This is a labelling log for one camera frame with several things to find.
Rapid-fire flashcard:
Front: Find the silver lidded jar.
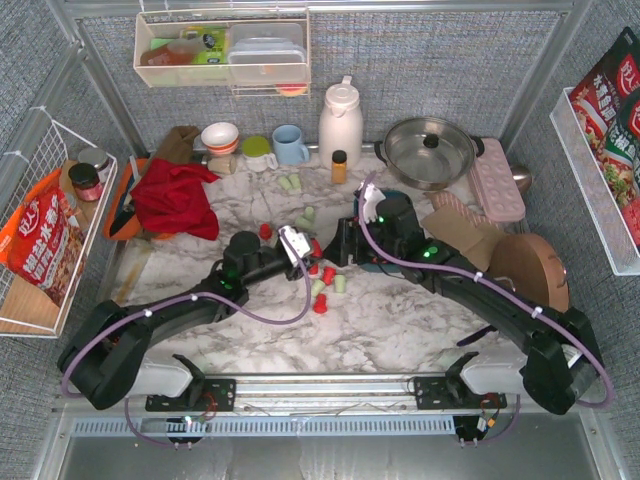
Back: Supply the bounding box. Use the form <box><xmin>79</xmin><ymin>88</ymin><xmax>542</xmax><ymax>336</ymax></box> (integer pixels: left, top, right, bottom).
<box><xmin>77</xmin><ymin>147</ymin><xmax>110</xmax><ymax>172</ymax></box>

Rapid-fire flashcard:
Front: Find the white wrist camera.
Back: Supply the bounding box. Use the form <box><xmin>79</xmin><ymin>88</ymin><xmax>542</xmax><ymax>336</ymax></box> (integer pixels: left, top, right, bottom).
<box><xmin>278</xmin><ymin>225</ymin><xmax>313</xmax><ymax>266</ymax></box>
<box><xmin>354</xmin><ymin>181</ymin><xmax>386</xmax><ymax>223</ymax></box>

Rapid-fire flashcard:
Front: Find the white thermos jug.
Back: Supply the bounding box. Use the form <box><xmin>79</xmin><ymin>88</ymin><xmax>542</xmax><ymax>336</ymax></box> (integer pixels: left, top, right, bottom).
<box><xmin>318</xmin><ymin>75</ymin><xmax>364</xmax><ymax>169</ymax></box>

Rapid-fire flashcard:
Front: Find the clear plastic food container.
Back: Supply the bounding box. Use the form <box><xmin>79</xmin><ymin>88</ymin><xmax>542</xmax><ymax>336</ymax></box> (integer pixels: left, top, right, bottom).
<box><xmin>227</xmin><ymin>22</ymin><xmax>307</xmax><ymax>85</ymax></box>

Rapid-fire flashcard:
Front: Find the red seasoning bag right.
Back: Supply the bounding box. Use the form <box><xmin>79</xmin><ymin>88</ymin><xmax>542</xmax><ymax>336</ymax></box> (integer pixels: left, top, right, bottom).
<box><xmin>569</xmin><ymin>27</ymin><xmax>639</xmax><ymax>246</ymax></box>

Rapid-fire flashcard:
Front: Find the white wire basket left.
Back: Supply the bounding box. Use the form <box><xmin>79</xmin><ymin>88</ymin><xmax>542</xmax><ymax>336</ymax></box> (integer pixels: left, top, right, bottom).
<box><xmin>1</xmin><ymin>118</ymin><xmax>119</xmax><ymax>338</ymax></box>

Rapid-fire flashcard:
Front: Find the cream wall basket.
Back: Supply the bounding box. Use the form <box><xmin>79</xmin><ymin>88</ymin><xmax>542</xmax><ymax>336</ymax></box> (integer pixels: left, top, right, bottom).
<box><xmin>133</xmin><ymin>7</ymin><xmax>311</xmax><ymax>96</ymax></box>

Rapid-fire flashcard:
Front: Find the round wooden board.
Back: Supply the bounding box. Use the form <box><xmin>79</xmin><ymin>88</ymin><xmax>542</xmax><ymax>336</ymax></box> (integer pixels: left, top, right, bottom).
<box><xmin>489</xmin><ymin>233</ymin><xmax>570</xmax><ymax>312</ymax></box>

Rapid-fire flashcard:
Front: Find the brown cloth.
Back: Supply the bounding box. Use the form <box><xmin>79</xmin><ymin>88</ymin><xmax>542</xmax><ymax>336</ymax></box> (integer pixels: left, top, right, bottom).
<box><xmin>153</xmin><ymin>126</ymin><xmax>200</xmax><ymax>165</ymax></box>

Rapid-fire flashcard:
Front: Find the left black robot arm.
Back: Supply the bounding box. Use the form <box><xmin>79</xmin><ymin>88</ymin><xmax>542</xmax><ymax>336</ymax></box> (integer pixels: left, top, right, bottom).
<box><xmin>58</xmin><ymin>226</ymin><xmax>314</xmax><ymax>410</ymax></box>

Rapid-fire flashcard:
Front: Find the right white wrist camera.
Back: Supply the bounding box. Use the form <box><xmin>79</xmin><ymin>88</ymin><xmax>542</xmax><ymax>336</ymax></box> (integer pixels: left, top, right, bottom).
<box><xmin>354</xmin><ymin>181</ymin><xmax>386</xmax><ymax>223</ymax></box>

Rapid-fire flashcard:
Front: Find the pink egg tray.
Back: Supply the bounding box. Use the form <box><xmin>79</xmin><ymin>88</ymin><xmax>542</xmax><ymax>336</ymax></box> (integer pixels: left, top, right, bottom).
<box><xmin>469</xmin><ymin>136</ymin><xmax>526</xmax><ymax>223</ymax></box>

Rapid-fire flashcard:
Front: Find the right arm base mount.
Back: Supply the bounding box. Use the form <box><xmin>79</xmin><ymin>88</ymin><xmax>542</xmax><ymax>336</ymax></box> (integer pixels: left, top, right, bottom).
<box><xmin>409</xmin><ymin>376</ymin><xmax>507</xmax><ymax>410</ymax></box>

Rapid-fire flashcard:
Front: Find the green coffee capsule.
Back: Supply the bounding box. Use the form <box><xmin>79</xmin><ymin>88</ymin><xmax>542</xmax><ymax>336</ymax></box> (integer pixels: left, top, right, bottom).
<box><xmin>278</xmin><ymin>176</ymin><xmax>293</xmax><ymax>191</ymax></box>
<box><xmin>289</xmin><ymin>174</ymin><xmax>302</xmax><ymax>193</ymax></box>
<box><xmin>295</xmin><ymin>216</ymin><xmax>313</xmax><ymax>230</ymax></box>
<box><xmin>333</xmin><ymin>274</ymin><xmax>347</xmax><ymax>294</ymax></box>
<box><xmin>303</xmin><ymin>206</ymin><xmax>316</xmax><ymax>223</ymax></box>
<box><xmin>311</xmin><ymin>279</ymin><xmax>326</xmax><ymax>297</ymax></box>

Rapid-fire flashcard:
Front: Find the blue mug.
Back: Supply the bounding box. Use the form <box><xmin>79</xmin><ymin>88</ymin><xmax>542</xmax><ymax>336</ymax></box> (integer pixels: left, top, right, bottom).
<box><xmin>272</xmin><ymin>125</ymin><xmax>310</xmax><ymax>166</ymax></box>

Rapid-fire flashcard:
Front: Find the white wire basket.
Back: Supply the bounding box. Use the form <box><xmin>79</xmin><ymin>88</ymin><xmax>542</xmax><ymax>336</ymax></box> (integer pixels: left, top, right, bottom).
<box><xmin>549</xmin><ymin>87</ymin><xmax>639</xmax><ymax>277</ymax></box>
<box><xmin>1</xmin><ymin>118</ymin><xmax>119</xmax><ymax>338</ymax></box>

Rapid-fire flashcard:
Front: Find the green lidded cup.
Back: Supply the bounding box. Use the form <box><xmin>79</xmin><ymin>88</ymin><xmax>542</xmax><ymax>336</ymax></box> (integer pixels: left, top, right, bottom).
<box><xmin>241</xmin><ymin>136</ymin><xmax>278</xmax><ymax>173</ymax></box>

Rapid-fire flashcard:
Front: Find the green packaged item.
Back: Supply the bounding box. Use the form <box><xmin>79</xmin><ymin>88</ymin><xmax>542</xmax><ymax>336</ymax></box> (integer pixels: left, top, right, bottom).
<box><xmin>180</xmin><ymin>26</ymin><xmax>229</xmax><ymax>65</ymax></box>

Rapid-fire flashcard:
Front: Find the white orange striped bowl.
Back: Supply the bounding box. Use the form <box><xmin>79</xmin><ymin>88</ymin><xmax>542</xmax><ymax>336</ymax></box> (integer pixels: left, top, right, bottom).
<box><xmin>201</xmin><ymin>122</ymin><xmax>239</xmax><ymax>155</ymax></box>

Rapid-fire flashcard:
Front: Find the brown cardboard sheet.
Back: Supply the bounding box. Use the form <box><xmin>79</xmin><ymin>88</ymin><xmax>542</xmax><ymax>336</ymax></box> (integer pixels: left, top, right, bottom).
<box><xmin>421</xmin><ymin>206</ymin><xmax>507</xmax><ymax>272</ymax></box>

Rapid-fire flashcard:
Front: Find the orange spice bottle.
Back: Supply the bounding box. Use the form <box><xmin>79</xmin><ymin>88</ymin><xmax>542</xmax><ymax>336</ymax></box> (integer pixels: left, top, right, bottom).
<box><xmin>331</xmin><ymin>150</ymin><xmax>347</xmax><ymax>184</ymax></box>

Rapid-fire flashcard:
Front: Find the glass pepper grinder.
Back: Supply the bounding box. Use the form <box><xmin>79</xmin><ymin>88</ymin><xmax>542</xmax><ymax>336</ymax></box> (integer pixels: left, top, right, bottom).
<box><xmin>202</xmin><ymin>155</ymin><xmax>237</xmax><ymax>175</ymax></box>

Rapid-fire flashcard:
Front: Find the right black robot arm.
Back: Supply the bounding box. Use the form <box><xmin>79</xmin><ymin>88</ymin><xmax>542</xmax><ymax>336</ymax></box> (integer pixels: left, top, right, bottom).
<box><xmin>324</xmin><ymin>192</ymin><xmax>613</xmax><ymax>415</ymax></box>

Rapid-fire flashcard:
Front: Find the orange tray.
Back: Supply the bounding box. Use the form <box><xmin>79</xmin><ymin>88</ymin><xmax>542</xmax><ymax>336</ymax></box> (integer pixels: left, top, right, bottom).
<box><xmin>102</xmin><ymin>163</ymin><xmax>142</xmax><ymax>241</ymax></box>

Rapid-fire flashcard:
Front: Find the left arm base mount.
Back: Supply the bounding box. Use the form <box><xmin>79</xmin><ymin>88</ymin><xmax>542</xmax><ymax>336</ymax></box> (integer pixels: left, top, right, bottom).
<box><xmin>145</xmin><ymin>377</ymin><xmax>237</xmax><ymax>413</ymax></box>

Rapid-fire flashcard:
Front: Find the red coffee capsule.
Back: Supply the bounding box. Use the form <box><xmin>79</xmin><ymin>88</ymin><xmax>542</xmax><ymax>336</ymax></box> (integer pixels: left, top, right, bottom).
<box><xmin>321</xmin><ymin>267</ymin><xmax>336</xmax><ymax>286</ymax></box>
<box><xmin>313</xmin><ymin>294</ymin><xmax>328</xmax><ymax>314</ymax></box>
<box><xmin>312</xmin><ymin>239</ymin><xmax>323</xmax><ymax>258</ymax></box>
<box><xmin>259</xmin><ymin>223</ymin><xmax>273</xmax><ymax>240</ymax></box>

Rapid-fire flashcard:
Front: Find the dark lidded jar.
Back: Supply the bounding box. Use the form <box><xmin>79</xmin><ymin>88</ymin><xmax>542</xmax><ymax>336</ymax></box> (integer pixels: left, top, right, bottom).
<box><xmin>68</xmin><ymin>163</ymin><xmax>103</xmax><ymax>202</ymax></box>

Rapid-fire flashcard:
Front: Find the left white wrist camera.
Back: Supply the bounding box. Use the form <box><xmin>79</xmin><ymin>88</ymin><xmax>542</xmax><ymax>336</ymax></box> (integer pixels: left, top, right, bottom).
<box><xmin>278</xmin><ymin>225</ymin><xmax>313</xmax><ymax>266</ymax></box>

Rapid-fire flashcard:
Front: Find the white wire basket right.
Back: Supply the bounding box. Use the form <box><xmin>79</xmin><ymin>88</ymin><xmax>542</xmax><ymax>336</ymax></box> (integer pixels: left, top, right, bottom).
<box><xmin>549</xmin><ymin>87</ymin><xmax>639</xmax><ymax>277</ymax></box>

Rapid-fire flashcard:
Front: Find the striped pink cloth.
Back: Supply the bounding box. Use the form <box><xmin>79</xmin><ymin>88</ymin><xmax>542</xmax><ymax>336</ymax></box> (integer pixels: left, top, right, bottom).
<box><xmin>428</xmin><ymin>191</ymin><xmax>491</xmax><ymax>226</ymax></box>

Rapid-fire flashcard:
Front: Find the teal storage basket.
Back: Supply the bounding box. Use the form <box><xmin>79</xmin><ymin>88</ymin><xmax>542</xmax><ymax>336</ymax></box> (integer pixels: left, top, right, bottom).
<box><xmin>355</xmin><ymin>189</ymin><xmax>423</xmax><ymax>276</ymax></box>

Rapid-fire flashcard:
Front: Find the red seasoning bag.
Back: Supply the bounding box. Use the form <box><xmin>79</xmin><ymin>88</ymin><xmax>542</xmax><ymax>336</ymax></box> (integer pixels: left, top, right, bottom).
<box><xmin>569</xmin><ymin>27</ymin><xmax>639</xmax><ymax>246</ymax></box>
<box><xmin>1</xmin><ymin>169</ymin><xmax>84</xmax><ymax>307</ymax></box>

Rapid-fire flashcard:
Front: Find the red cloth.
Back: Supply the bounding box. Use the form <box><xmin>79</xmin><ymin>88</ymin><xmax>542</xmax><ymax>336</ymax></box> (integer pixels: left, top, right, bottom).
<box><xmin>131</xmin><ymin>158</ymin><xmax>220</xmax><ymax>241</ymax></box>

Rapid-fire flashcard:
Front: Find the stainless steel pot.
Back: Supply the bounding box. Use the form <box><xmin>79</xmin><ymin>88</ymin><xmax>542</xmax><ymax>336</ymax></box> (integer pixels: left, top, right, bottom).
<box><xmin>373</xmin><ymin>117</ymin><xmax>485</xmax><ymax>192</ymax></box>

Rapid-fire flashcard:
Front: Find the red seasoning bag left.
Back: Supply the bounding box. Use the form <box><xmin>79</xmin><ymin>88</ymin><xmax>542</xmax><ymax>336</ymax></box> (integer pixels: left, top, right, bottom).
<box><xmin>1</xmin><ymin>169</ymin><xmax>84</xmax><ymax>307</ymax></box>

